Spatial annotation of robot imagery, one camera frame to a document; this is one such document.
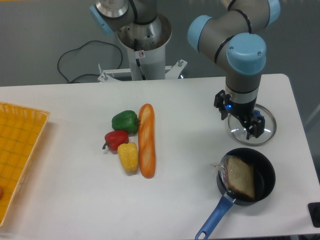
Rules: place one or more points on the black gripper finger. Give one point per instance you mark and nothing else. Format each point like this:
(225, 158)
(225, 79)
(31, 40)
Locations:
(256, 127)
(222, 103)

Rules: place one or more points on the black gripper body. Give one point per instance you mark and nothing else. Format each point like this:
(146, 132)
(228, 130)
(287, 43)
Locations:
(243, 112)

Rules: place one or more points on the glass pot lid blue knob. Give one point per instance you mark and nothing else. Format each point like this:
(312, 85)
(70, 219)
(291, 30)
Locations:
(239, 133)

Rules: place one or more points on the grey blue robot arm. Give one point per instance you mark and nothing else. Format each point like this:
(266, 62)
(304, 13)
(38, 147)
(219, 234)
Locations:
(230, 41)

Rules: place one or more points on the wrapped bread slice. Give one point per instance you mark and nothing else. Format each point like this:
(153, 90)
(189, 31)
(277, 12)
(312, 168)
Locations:
(237, 177)

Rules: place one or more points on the orange baguette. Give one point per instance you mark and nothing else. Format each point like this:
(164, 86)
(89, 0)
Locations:
(146, 141)

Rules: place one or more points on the green bell pepper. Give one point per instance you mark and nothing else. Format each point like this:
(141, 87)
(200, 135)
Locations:
(127, 121)

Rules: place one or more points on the black device at table edge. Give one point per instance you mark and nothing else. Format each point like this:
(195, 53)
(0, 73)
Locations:
(314, 212)

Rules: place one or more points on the yellow bell pepper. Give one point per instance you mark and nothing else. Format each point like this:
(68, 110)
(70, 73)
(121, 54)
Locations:
(128, 156)

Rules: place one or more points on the red bell pepper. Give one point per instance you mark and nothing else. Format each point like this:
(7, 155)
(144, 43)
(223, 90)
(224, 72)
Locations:
(114, 139)

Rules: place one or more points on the yellow woven basket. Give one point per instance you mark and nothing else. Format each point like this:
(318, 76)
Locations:
(20, 130)

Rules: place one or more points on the dark pot blue handle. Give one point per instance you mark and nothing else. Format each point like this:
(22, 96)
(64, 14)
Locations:
(264, 182)

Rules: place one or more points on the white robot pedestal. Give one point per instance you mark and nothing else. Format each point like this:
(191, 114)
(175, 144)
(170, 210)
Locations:
(146, 50)

